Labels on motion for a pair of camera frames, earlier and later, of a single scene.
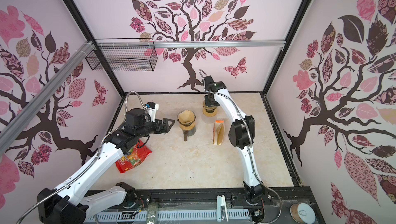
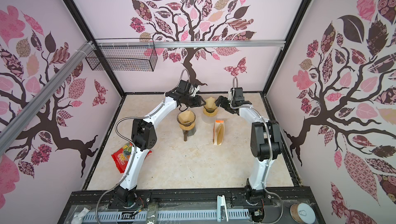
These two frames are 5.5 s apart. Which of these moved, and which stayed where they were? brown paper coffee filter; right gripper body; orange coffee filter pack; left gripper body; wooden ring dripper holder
Moved: right gripper body; left gripper body
Stayed: orange coffee filter pack; wooden ring dripper holder; brown paper coffee filter
